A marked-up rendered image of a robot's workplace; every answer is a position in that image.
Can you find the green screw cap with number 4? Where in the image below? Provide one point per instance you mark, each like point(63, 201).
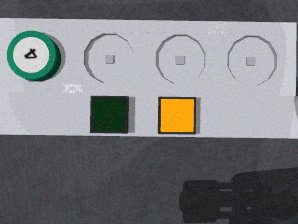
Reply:
point(32, 55)

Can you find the light grey panel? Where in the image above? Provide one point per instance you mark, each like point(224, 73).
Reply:
point(155, 78)

